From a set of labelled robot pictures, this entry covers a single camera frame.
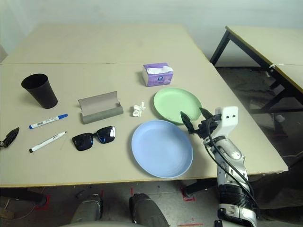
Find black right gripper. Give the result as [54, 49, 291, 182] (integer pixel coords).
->
[180, 107, 222, 140]

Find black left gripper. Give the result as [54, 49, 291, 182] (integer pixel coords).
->
[0, 127, 20, 149]

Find white marker blue cap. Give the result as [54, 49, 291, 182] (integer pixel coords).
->
[28, 113, 69, 130]

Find blue plate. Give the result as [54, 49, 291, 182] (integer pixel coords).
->
[131, 120, 194, 178]

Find white tissue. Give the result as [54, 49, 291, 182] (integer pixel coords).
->
[129, 101, 146, 118]

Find black sunglasses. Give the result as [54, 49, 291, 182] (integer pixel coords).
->
[71, 125, 116, 152]

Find grey glasses case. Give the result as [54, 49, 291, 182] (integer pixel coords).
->
[78, 91, 125, 125]

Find green plate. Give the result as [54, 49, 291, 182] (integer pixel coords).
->
[153, 87, 203, 125]

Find white marker black tip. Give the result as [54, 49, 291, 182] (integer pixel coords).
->
[28, 131, 68, 153]

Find black plastic cup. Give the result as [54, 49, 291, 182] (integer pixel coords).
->
[20, 73, 59, 110]

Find purple tissue box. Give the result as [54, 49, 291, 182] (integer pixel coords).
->
[142, 62, 175, 87]

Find black table leg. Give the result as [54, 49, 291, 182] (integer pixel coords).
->
[184, 178, 218, 198]
[0, 188, 47, 205]

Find wooden plank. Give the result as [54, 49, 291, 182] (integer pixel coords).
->
[0, 208, 14, 219]

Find beige side table black legs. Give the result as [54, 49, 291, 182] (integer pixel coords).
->
[210, 25, 303, 114]

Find grey robot left leg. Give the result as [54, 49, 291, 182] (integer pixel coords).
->
[71, 193, 104, 224]

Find grey robot leg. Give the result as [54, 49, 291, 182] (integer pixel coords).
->
[129, 193, 170, 227]
[71, 193, 104, 224]

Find grey robot right leg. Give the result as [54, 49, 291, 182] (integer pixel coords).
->
[129, 193, 170, 227]

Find pale robot torso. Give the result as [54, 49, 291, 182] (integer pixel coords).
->
[59, 220, 138, 227]

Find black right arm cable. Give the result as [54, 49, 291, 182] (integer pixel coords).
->
[203, 117, 261, 213]

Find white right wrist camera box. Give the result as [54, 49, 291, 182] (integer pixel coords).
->
[212, 106, 239, 140]

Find white strap on side table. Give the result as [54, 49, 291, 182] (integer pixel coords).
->
[267, 63, 285, 78]

